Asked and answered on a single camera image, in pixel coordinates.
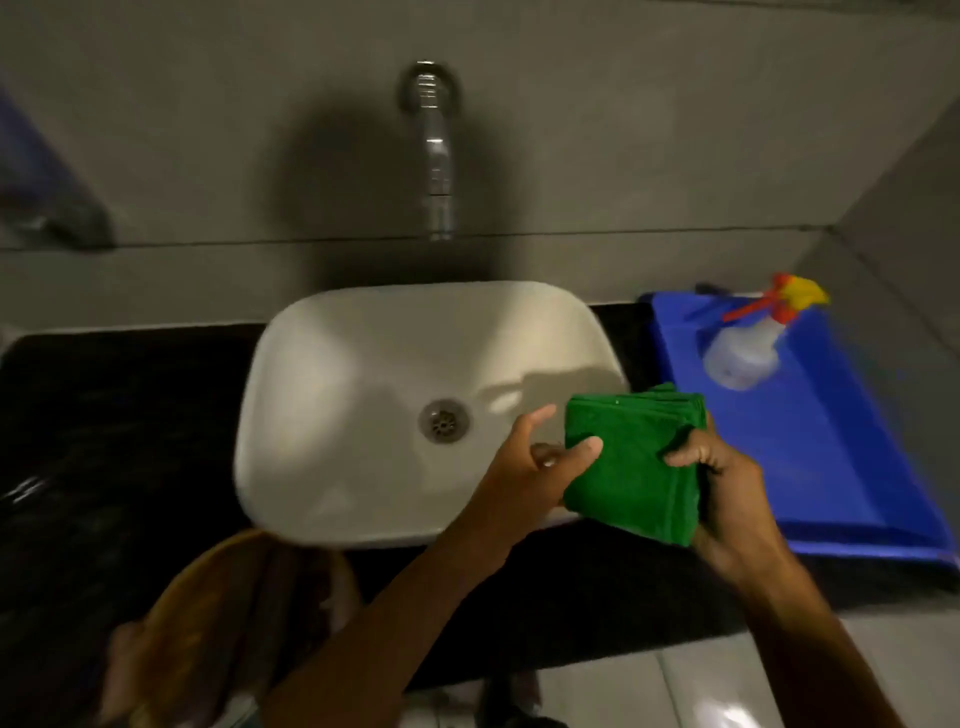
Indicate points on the person's left hand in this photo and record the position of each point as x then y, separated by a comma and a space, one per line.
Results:
525, 480

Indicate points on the person's right hand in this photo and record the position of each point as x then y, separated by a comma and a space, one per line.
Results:
735, 510

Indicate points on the person's right thumb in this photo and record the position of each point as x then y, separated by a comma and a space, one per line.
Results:
690, 455

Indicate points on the person's left thumb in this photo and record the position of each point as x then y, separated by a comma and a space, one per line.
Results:
583, 455

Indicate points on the green cloth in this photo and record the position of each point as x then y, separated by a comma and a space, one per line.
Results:
630, 465

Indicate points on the person's left forearm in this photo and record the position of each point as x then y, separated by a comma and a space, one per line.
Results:
375, 634

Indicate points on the person's right forearm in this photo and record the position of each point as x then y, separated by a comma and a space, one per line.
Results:
814, 645

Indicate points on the white spray bottle red trigger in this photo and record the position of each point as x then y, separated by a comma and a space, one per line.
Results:
746, 352

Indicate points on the blue plastic tray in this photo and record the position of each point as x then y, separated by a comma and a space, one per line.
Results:
825, 450

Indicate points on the metal sink drain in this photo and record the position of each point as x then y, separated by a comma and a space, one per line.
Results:
444, 421

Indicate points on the white ceramic sink basin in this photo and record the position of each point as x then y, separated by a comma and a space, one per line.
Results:
360, 420

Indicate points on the person's yellow brown garment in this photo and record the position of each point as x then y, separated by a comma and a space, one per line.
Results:
217, 630

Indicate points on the chrome wall faucet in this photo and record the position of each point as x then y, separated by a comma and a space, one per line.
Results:
433, 150

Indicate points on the dark blue wall fixture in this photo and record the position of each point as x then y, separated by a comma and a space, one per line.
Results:
45, 195

